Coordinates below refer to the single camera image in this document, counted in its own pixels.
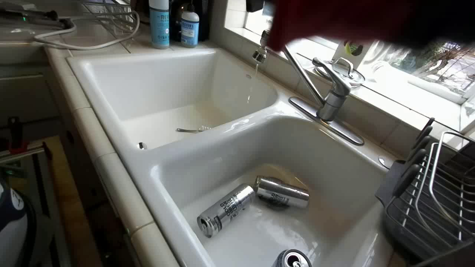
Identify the chrome faucet with lever handle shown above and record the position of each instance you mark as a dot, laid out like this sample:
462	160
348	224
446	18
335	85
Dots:
330	104

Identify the dark red robot arm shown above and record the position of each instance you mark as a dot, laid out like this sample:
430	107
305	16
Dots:
407	22

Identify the white double basin sink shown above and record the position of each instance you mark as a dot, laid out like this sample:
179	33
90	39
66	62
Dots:
142	98

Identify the metal utensil in sink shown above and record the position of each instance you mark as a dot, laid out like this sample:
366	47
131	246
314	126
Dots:
192	131

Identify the silver can right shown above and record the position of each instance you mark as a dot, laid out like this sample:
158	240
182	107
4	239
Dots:
281	193

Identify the silver can left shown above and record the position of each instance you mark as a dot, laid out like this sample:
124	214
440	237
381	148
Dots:
226	209

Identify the small blue white bottle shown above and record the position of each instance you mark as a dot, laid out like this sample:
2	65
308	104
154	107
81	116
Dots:
189	21

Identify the white item on windowsill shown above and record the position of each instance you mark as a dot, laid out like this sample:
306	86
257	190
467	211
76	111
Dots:
351	58

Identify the blue white spray bottle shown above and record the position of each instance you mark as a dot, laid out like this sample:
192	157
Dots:
160	22

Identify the black dish drying rack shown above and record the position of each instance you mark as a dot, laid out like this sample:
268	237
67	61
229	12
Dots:
430	200

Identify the black tool on counter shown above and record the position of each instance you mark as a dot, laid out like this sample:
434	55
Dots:
50	18

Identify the white appliance lower left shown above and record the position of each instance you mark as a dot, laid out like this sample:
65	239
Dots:
14	227

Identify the wire rack top left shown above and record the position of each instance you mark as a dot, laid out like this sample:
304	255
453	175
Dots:
116	15

